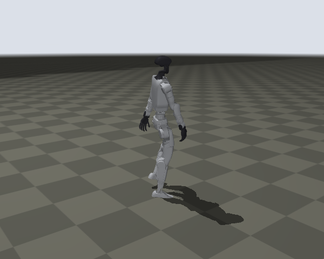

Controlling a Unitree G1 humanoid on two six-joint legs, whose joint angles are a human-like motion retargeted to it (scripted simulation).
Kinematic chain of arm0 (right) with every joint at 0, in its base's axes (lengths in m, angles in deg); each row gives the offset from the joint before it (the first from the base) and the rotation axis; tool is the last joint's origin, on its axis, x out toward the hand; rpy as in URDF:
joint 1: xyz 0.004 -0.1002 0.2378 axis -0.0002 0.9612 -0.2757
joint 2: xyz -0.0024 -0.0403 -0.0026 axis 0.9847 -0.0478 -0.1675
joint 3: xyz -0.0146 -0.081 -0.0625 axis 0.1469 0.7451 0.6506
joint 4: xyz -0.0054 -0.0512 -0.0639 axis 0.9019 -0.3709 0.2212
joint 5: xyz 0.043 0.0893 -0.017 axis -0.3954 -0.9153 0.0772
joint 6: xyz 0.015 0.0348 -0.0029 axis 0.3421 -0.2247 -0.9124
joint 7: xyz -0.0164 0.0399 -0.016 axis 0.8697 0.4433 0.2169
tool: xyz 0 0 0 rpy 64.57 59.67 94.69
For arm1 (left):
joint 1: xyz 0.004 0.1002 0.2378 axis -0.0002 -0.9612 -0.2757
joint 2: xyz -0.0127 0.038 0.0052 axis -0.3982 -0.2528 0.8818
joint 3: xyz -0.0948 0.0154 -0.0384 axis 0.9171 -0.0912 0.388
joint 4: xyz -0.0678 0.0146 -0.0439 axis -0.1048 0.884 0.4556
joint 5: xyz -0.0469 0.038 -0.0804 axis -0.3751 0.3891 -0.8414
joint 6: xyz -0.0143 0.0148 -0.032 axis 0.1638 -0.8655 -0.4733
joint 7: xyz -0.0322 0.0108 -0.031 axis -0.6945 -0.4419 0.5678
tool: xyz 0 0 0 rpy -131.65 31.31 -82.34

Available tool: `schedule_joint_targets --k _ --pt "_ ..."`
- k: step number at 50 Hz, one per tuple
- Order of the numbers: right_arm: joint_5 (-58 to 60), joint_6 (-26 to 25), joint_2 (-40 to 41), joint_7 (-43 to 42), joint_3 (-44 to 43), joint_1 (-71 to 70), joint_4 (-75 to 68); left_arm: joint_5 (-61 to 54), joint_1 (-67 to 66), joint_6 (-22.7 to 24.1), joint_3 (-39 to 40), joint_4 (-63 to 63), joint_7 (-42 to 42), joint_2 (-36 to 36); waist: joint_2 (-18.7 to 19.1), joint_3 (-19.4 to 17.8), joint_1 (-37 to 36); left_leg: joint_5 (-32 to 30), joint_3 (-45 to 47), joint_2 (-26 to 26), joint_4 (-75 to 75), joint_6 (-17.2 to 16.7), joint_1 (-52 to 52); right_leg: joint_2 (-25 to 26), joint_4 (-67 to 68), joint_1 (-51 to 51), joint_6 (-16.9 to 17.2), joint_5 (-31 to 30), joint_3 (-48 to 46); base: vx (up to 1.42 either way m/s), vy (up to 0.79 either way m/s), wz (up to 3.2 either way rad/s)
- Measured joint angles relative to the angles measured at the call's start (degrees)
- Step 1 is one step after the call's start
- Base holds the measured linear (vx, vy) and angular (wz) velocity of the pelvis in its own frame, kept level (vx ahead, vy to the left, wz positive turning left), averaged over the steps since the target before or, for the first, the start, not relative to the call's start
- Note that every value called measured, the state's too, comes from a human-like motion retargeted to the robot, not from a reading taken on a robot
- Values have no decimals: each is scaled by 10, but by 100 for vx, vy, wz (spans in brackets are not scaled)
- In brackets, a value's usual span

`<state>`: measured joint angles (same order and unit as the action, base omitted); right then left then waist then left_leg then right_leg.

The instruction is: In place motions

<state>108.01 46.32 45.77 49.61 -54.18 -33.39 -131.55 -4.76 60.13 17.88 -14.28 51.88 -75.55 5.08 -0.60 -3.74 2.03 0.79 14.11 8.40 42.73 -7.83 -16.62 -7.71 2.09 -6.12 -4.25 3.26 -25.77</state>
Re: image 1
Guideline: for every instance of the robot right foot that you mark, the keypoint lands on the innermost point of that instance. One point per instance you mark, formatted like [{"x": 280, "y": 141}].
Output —
[{"x": 163, "y": 194}]

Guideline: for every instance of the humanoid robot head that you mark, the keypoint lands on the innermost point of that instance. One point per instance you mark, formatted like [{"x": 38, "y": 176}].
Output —
[{"x": 163, "y": 61}]

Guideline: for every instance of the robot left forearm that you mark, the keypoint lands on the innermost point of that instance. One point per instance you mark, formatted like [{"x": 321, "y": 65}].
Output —
[{"x": 149, "y": 107}]

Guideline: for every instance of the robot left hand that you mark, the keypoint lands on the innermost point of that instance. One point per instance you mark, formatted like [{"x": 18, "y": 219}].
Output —
[{"x": 143, "y": 122}]

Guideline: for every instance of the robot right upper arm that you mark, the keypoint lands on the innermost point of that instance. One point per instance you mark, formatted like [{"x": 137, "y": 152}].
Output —
[{"x": 167, "y": 90}]

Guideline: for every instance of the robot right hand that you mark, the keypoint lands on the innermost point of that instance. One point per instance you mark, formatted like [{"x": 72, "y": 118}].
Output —
[{"x": 183, "y": 132}]

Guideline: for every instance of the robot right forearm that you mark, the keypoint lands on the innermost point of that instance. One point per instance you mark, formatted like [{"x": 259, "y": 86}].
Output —
[{"x": 177, "y": 114}]

